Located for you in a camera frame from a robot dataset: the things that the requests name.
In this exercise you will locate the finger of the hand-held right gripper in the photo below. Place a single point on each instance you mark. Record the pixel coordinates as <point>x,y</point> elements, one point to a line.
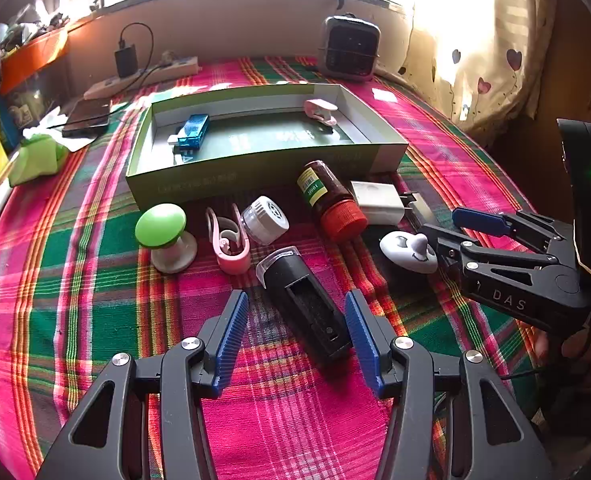
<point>455,247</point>
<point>480,221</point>

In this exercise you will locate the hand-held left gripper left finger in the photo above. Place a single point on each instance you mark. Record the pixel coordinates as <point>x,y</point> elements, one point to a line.
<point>230,340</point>

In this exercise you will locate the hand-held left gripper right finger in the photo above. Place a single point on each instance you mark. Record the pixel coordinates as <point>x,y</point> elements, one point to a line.
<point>363,335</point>

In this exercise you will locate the white round suction hook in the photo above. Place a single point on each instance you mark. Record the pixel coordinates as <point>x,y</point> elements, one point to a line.
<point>400,252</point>

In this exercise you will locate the large pink clip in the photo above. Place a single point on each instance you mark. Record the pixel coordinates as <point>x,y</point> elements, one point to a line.
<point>233,260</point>

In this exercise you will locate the black rectangular device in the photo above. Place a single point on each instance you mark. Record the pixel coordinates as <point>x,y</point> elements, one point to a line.
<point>295,280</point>

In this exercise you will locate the white charger adapter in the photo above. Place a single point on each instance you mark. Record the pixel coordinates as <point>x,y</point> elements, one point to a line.
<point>375,200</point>

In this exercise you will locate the green mushroom-shaped knob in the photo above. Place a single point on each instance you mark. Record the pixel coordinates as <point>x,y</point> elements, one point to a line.
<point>160,225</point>

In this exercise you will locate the green cardboard box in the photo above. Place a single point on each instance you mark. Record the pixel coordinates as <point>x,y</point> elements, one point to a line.
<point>255,185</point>

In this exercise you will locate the person's right hand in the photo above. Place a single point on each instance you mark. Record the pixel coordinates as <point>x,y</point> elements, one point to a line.
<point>575,355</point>

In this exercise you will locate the plaid blanket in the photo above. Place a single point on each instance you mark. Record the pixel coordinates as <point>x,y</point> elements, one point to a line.
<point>100,310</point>

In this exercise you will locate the brown bottle with red cap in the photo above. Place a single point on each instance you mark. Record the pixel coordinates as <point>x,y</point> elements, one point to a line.
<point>325,195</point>

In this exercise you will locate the beige heart-print curtain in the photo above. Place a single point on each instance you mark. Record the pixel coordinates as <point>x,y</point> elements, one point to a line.
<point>475,35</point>

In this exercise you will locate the small pink clip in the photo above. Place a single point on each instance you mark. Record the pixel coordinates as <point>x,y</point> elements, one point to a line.
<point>320,110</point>

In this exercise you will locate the blue usb device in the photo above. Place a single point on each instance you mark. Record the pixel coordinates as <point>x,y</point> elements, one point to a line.
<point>193,130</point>

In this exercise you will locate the grey small heater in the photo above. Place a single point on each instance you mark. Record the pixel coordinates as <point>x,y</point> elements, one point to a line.
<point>350,47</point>

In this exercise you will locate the green tissue box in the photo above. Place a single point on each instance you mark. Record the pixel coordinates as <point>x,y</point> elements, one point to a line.
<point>35,160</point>

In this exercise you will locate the black smartphone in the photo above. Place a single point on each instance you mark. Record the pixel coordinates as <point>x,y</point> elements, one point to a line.
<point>85,115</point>

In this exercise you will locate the beige power strip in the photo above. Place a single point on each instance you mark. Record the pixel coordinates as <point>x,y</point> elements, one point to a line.
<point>175,67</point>

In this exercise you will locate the white tissue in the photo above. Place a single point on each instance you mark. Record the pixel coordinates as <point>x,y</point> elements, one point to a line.
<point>45,122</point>

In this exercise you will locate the black charger block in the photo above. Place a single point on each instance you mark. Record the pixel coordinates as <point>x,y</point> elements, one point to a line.
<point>127,62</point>

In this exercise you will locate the clear storage box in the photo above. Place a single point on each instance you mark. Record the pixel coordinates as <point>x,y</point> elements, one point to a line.
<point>40,90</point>

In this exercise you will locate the orange storage box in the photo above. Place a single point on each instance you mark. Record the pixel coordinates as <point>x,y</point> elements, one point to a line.
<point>30,57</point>

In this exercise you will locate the clutter of small items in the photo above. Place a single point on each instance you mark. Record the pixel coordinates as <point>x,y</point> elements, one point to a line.
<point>25,25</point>

